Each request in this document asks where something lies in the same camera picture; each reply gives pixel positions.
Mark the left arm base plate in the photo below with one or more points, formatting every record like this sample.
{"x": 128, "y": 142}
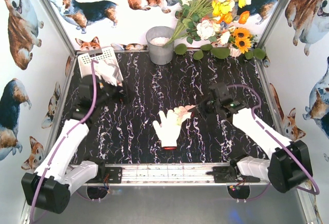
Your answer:
{"x": 113, "y": 175}

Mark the orange dotted glove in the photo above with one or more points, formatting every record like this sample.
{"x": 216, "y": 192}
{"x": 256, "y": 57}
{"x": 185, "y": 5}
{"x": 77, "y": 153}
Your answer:
{"x": 99, "y": 64}

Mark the white plastic storage basket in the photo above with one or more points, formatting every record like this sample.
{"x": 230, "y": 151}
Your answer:
{"x": 105, "y": 54}

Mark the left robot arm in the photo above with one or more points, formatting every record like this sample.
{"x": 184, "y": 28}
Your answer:
{"x": 50, "y": 186}

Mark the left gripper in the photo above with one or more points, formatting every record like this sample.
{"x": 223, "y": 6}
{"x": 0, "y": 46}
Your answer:
{"x": 116, "y": 90}

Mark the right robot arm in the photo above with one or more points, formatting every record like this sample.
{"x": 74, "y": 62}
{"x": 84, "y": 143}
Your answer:
{"x": 288, "y": 164}

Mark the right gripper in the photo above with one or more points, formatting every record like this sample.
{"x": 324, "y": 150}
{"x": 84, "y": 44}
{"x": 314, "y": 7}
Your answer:
{"x": 203, "y": 107}

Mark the small sunflower pot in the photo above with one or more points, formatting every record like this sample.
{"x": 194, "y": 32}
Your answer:
{"x": 241, "y": 41}

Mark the cream knit glove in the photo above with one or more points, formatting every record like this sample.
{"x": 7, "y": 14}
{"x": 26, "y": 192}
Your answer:
{"x": 183, "y": 113}

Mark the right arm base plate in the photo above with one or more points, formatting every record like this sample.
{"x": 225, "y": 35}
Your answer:
{"x": 229, "y": 172}

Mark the artificial flower bouquet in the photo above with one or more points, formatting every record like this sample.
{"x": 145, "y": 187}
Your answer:
{"x": 209, "y": 20}

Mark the grey metal bucket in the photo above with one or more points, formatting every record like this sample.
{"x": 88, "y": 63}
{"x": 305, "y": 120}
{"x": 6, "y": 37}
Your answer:
{"x": 160, "y": 46}

